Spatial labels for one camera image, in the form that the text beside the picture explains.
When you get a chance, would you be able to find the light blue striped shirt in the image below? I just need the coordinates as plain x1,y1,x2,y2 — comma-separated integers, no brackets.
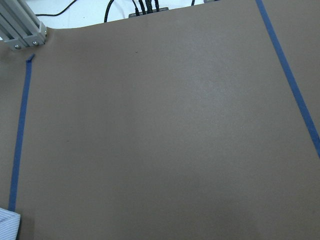
0,208,21,240

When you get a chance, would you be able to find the aluminium frame post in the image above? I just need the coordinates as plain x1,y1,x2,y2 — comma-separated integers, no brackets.
0,0,47,51

